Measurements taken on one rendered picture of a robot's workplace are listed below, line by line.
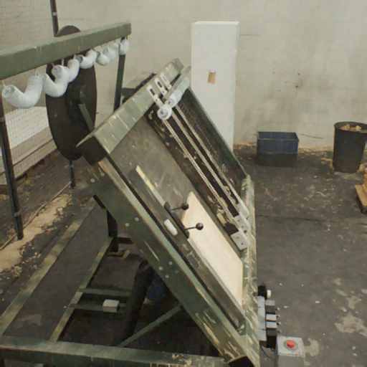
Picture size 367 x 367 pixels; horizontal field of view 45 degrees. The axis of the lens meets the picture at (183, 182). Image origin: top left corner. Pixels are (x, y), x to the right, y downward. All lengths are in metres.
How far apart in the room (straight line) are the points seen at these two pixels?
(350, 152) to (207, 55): 2.47
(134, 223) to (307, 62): 6.00
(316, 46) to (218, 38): 2.00
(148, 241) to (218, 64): 4.49
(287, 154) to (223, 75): 1.58
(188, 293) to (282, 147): 4.97
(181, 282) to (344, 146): 5.08
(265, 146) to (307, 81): 1.45
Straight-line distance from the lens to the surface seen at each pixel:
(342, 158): 6.81
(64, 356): 2.40
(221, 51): 6.08
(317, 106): 7.67
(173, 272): 1.91
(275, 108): 7.63
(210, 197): 2.73
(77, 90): 2.74
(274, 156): 6.76
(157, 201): 2.03
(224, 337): 2.11
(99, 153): 1.73
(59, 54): 2.42
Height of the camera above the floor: 2.42
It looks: 23 degrees down
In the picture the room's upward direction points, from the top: straight up
